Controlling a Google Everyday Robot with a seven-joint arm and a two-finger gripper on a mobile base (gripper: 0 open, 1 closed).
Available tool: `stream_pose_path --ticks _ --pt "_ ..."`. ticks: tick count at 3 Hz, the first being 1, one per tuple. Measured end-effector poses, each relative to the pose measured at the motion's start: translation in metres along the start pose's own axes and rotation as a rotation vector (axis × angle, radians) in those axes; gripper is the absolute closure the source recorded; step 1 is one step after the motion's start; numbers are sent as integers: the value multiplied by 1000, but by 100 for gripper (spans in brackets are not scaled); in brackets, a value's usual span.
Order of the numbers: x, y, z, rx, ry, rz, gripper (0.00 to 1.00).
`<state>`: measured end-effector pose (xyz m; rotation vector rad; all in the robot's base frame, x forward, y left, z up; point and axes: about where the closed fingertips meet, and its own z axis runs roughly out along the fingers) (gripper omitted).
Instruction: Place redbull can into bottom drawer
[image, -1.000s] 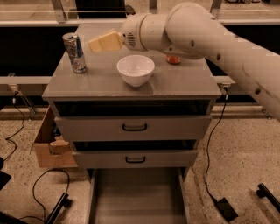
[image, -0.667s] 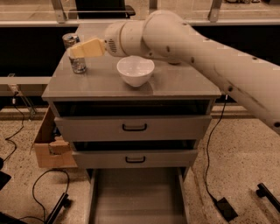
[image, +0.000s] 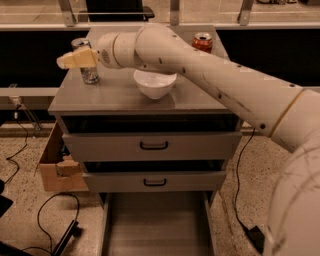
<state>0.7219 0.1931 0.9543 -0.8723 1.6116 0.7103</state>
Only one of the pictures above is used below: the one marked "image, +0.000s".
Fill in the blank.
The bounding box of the grey top drawer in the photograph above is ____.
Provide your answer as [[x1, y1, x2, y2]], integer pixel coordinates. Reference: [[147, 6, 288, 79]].
[[63, 132, 242, 162]]

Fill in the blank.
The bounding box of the grey open bottom drawer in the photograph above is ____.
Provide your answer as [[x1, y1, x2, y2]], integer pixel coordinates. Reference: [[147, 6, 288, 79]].
[[98, 192, 217, 256]]

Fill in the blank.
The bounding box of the red coca-cola can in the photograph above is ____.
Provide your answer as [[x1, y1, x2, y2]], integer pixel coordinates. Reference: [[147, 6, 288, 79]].
[[192, 32, 213, 53]]

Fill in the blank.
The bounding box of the grey middle drawer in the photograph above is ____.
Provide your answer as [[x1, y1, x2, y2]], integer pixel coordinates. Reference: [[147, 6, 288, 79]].
[[83, 171, 226, 193]]

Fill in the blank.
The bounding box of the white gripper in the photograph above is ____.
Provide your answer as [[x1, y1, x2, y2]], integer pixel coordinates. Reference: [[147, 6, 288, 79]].
[[56, 32, 139, 69]]

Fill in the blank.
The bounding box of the brown cardboard box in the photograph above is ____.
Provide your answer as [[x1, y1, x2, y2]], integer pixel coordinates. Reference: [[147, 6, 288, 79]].
[[39, 124, 88, 192]]

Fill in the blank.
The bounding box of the silver blue redbull can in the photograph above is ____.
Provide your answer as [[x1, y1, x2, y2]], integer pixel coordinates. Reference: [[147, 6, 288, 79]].
[[71, 38, 99, 84]]

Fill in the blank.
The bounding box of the black power adapter with cable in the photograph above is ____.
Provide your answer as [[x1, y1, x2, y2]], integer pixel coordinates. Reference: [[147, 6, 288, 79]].
[[232, 128, 268, 254]]

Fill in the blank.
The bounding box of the grey drawer cabinet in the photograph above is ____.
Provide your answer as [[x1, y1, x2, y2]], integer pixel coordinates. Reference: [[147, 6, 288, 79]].
[[47, 25, 254, 198]]

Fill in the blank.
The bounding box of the black stand leg left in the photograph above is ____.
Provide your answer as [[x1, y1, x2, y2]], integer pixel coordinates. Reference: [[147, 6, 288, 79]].
[[52, 220, 81, 256]]

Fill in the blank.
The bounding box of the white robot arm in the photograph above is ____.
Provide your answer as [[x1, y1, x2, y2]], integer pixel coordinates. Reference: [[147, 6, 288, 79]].
[[57, 24, 320, 256]]

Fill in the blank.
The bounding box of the black looped floor cable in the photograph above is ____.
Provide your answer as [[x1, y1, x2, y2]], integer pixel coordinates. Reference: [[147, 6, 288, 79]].
[[21, 192, 81, 255]]

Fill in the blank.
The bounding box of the black cable on left floor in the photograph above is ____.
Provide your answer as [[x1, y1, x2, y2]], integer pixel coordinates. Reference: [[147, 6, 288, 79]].
[[3, 104, 30, 186]]

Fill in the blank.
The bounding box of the white ceramic bowl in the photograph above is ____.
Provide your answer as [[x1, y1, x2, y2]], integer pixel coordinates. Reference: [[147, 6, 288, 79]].
[[133, 70, 177, 100]]

